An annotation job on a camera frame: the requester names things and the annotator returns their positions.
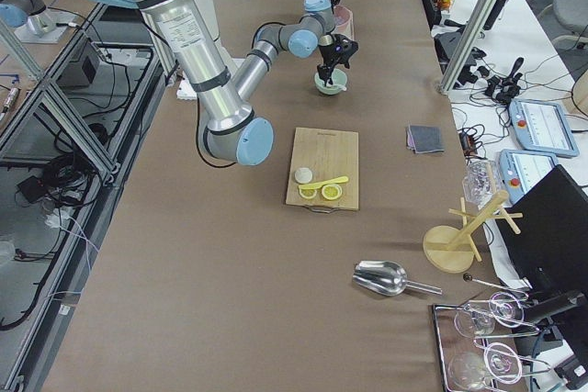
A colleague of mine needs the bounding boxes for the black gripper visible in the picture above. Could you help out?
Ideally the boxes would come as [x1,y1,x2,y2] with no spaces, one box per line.
[317,33,358,87]

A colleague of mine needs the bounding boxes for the green ceramic bowl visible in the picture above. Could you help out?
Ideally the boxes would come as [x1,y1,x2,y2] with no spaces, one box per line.
[314,68,347,95]

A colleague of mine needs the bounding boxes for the pink bowl of ice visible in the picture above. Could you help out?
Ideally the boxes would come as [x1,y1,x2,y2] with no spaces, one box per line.
[331,5,353,35]

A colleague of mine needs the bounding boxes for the metal ice scoop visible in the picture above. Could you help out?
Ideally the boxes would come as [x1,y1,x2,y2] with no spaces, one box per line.
[352,260,443,297]

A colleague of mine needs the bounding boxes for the bamboo cutting board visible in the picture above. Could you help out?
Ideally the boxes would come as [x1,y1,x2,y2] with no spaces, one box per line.
[286,127,359,210]

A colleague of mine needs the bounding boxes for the grey folded cloths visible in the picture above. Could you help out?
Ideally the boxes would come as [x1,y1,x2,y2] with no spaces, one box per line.
[406,125,445,154]

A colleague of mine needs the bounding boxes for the white round garlic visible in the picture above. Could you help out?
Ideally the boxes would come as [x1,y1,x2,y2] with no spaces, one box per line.
[294,167,313,185]

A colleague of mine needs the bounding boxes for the yellow plastic knife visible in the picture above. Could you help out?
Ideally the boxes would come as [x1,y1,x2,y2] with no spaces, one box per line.
[298,175,349,190]

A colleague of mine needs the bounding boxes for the lemon slice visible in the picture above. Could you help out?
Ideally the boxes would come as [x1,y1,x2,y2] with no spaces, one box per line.
[321,184,343,201]

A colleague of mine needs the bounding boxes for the blue teach pendant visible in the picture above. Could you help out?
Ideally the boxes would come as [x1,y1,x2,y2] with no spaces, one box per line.
[508,98,580,158]
[498,149,559,204]

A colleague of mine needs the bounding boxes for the wooden mug tree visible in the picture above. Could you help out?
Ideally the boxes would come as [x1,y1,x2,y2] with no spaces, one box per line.
[423,166,524,273]

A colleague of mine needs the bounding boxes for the black monitor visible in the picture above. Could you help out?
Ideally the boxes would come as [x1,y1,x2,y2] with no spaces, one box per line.
[497,165,587,293]

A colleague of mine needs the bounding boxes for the wine glass rack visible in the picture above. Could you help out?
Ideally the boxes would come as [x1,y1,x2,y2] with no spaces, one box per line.
[431,291,551,391]

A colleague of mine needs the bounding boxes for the aluminium frame post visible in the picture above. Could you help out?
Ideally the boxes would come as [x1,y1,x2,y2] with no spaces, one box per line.
[437,0,496,95]

